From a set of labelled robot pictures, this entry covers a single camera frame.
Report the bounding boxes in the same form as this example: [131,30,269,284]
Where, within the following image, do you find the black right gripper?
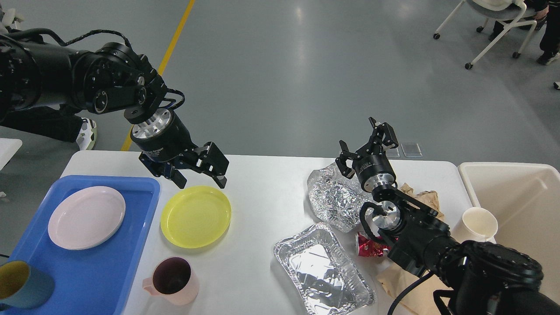
[335,116,399,192]

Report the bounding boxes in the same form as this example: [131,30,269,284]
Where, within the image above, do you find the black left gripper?
[130,109,229,189]

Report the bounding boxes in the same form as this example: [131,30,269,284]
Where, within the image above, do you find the yellow plastic plate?
[160,185,232,249]

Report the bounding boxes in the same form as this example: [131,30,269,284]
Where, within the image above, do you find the pink plastic mug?
[142,256,200,306]

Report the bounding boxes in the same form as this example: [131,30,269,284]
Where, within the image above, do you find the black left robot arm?
[1,28,229,188]

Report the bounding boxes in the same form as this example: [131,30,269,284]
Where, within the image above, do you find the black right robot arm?
[336,117,560,315]

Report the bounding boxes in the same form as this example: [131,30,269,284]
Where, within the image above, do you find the crumpled aluminium foil sheet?
[307,163,373,233]

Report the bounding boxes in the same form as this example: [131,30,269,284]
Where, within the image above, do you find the crumpled brown paper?
[399,183,445,221]

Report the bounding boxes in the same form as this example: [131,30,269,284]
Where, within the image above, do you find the crushed red can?
[355,231,390,257]

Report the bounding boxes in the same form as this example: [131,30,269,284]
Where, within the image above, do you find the pink plastic plate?
[48,186,126,250]

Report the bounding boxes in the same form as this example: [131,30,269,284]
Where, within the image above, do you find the standing person dark trousers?
[1,106,98,151]

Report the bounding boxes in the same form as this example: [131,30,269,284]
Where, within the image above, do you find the white paper cup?
[451,207,498,244]

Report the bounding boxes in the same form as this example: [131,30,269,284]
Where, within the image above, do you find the aluminium foil tray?
[273,223,376,315]

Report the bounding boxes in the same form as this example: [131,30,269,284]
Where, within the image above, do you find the blue plastic tray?
[1,175,160,315]

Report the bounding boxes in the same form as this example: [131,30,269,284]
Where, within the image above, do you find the brown paper bag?
[376,263,450,315]

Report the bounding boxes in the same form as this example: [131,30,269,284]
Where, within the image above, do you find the beige plastic bin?
[458,163,560,302]

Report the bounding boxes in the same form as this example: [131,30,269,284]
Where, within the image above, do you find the small white side table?
[0,138,22,170]

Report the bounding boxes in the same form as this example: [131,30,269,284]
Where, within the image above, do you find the white rolling chair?
[433,0,539,70]

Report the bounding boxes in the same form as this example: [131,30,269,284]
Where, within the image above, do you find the blue yellow cup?
[0,260,55,309]

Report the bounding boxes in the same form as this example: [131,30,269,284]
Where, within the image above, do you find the seated person dark trousers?
[488,0,560,66]

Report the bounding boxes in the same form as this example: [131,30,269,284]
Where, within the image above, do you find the grey office chair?
[0,6,25,35]

